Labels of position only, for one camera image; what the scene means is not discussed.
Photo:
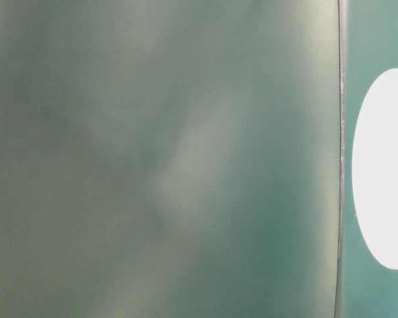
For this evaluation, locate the white round bowl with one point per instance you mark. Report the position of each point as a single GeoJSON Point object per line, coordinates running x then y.
{"type": "Point", "coordinates": [375, 169]}

